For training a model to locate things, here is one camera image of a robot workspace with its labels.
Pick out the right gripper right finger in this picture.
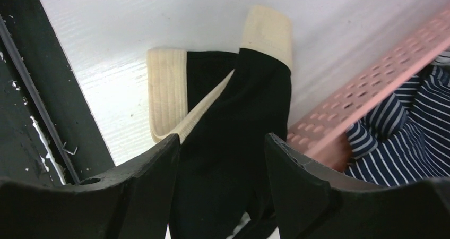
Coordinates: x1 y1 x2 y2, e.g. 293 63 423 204
265 133 449 238

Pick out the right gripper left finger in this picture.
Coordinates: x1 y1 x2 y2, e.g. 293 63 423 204
1 134 180 238

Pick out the navy striped underwear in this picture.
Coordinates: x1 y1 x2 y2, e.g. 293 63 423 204
344 65 449 186

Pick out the black underwear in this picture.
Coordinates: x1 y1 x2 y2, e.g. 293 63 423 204
146 5 293 238

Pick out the grey striped underwear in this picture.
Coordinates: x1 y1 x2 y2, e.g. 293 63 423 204
432 48 450 67

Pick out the pink plastic basket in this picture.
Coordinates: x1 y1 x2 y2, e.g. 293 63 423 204
287 5 449 170

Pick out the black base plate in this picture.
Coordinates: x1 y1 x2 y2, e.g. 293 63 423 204
1 0 114 185

